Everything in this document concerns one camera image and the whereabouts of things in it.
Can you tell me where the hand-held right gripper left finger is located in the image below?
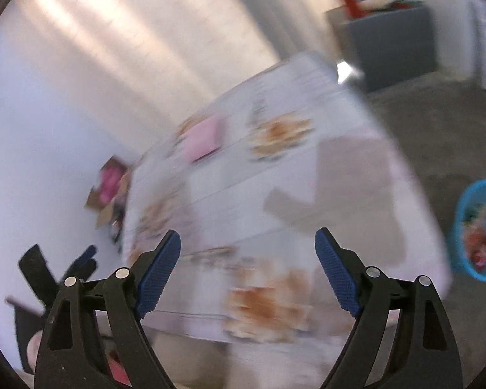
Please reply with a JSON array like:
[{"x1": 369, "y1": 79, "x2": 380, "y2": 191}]
[{"x1": 34, "y1": 229, "x2": 182, "y2": 389}]

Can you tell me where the grey cabinet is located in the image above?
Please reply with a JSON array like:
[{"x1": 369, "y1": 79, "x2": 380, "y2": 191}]
[{"x1": 326, "y1": 6, "x2": 438, "y2": 92}]

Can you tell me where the pink paper pad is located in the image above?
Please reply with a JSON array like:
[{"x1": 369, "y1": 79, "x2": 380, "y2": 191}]
[{"x1": 182, "y1": 115, "x2": 223, "y2": 163}]

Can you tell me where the red snack wrapper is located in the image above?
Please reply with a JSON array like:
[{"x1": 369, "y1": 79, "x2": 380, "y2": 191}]
[{"x1": 466, "y1": 227, "x2": 486, "y2": 272}]

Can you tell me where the open cardboard box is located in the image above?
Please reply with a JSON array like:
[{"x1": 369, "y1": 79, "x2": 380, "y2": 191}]
[{"x1": 84, "y1": 156, "x2": 132, "y2": 228}]

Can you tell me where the floral tablecloth table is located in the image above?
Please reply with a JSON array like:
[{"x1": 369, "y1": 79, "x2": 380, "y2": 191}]
[{"x1": 119, "y1": 51, "x2": 454, "y2": 345}]

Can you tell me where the blue plastic basket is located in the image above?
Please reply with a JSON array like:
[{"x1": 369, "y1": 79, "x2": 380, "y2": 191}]
[{"x1": 449, "y1": 179, "x2": 486, "y2": 283}]

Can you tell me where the red bottle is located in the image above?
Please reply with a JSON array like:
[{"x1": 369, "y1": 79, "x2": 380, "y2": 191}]
[{"x1": 334, "y1": 0, "x2": 363, "y2": 19}]

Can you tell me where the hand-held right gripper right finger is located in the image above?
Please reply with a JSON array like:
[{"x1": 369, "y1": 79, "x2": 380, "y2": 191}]
[{"x1": 314, "y1": 227, "x2": 464, "y2": 389}]

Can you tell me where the pink packet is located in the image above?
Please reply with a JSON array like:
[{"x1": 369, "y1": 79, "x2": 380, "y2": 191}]
[{"x1": 107, "y1": 352, "x2": 132, "y2": 385}]

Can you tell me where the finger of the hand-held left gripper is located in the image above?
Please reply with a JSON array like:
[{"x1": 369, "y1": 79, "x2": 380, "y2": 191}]
[
  {"x1": 63, "y1": 245, "x2": 98, "y2": 282},
  {"x1": 18, "y1": 244, "x2": 61, "y2": 304}
]

